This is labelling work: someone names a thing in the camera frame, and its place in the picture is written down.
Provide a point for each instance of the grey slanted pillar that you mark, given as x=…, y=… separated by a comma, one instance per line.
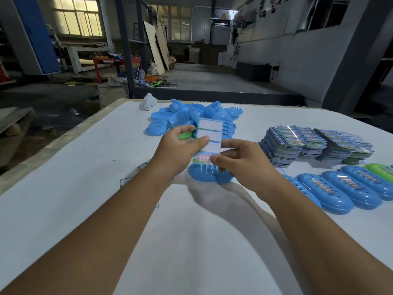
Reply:
x=353, y=67

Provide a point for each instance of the black wall plug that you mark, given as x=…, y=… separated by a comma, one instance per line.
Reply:
x=274, y=69

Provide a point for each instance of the plastic bottle on floor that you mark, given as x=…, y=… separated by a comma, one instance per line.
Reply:
x=74, y=112

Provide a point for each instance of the silver machine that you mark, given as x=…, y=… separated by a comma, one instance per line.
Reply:
x=221, y=34

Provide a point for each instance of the wide window with grid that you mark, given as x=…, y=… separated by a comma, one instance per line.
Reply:
x=178, y=27

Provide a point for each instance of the green-edged sticker sheet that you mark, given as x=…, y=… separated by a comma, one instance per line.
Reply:
x=210, y=129

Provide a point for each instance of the pale wooden crate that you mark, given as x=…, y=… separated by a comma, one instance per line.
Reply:
x=113, y=95

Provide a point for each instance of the large bright window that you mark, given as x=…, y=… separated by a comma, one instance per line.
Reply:
x=76, y=19

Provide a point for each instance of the white metal workbench frame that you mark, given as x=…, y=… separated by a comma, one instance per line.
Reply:
x=74, y=59

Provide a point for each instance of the red metal table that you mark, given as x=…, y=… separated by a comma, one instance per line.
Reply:
x=106, y=60

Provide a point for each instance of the stacks of colourful sticker sheets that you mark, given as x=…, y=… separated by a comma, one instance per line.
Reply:
x=282, y=147

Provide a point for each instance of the white plastic bag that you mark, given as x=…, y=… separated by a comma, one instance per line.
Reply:
x=153, y=69

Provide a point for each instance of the white backing sheet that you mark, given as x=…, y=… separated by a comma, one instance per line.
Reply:
x=124, y=180
x=281, y=171

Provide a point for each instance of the person's right forearm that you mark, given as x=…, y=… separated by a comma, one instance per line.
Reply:
x=325, y=242

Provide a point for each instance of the black box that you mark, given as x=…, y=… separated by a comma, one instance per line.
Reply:
x=252, y=72

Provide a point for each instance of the person's right hand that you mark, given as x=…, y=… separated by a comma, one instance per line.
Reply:
x=251, y=172

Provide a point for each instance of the orange box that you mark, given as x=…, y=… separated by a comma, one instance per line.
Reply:
x=151, y=78

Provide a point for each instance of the clear water bottle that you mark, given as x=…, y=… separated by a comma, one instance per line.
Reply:
x=141, y=78

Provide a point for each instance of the person's left forearm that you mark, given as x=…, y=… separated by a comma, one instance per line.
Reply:
x=86, y=242

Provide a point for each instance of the thin dark steel post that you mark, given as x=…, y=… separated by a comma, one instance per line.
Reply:
x=141, y=36

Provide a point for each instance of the person's left hand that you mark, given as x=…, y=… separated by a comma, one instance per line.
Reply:
x=175, y=156

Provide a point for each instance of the pile of blue soap dishes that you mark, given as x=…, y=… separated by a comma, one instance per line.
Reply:
x=181, y=116

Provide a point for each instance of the wicker basket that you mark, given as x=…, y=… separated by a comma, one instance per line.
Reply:
x=172, y=63

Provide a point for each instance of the wooden pallet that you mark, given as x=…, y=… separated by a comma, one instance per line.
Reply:
x=13, y=119

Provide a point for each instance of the blue and white machine cabinet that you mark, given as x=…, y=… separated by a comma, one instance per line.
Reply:
x=35, y=33

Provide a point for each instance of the pale leaning plywood board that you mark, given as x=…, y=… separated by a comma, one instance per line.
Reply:
x=155, y=49

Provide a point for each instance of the small white plastic figure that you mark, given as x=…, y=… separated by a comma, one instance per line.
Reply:
x=149, y=102

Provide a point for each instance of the brown leaning board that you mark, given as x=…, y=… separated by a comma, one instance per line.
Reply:
x=162, y=46

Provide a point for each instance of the thick dark steel post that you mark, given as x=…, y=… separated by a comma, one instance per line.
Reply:
x=126, y=55

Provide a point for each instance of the green tool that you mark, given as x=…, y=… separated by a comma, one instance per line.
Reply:
x=156, y=84

